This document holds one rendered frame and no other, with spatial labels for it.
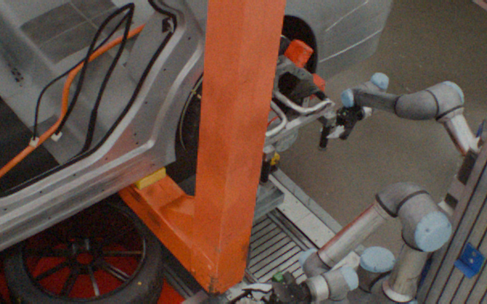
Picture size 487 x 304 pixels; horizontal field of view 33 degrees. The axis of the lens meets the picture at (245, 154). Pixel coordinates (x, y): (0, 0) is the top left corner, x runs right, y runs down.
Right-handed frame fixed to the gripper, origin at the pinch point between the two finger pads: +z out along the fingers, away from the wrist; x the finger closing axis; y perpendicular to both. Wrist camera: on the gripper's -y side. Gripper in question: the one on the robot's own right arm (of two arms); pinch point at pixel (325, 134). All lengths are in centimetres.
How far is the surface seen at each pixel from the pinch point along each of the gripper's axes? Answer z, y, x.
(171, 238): 76, -22, -8
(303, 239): -1, -75, 0
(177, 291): 75, -56, -4
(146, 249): 82, -33, -16
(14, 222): 130, 5, -32
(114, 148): 85, 15, -33
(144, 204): 76, -18, -26
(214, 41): 76, 93, 10
